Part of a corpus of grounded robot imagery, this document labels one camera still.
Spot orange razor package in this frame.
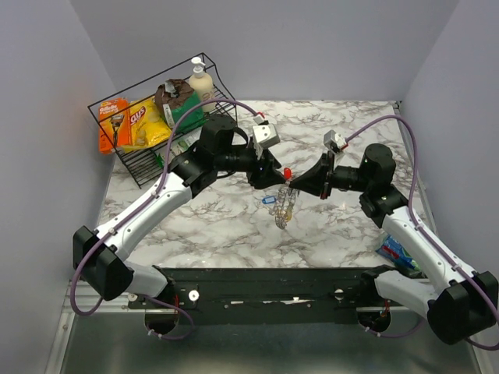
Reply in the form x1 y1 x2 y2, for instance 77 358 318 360
98 97 131 154

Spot white green snack pouch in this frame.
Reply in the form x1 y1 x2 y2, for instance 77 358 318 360
168 128 201 163

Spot black wire rack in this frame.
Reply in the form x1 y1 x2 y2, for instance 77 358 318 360
88 52 238 188

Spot blue key tag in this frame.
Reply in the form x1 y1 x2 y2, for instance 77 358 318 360
262 196 276 205

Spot large metal key ring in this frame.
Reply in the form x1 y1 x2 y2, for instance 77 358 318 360
269 185 299 231

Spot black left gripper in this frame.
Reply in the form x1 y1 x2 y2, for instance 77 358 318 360
215 143 287 190

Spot blue green toothbrush pack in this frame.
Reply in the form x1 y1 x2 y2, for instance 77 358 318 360
376 235 424 278

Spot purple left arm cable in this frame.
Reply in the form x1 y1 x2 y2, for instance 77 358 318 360
69 99 266 340

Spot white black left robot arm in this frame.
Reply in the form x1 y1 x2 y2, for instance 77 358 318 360
73 115 285 308

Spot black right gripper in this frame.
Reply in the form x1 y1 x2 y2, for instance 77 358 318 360
290 150 372 199

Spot green brown bag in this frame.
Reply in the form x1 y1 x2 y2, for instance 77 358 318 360
154 79 206 135

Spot cream lotion pump bottle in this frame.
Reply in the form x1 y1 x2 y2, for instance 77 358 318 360
188 56 216 113

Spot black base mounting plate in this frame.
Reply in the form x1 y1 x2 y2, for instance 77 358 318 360
80 266 406 326

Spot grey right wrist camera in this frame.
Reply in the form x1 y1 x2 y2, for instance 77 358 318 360
323 130 348 153

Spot yellow chips bag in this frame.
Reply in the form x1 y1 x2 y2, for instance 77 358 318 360
122 98 172 153

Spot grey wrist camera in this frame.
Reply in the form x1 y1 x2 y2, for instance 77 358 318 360
252 124 280 150
323 130 348 153

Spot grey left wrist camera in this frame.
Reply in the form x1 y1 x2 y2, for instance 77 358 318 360
252 124 280 150

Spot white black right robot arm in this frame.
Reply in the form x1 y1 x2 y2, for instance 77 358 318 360
290 143 498 344

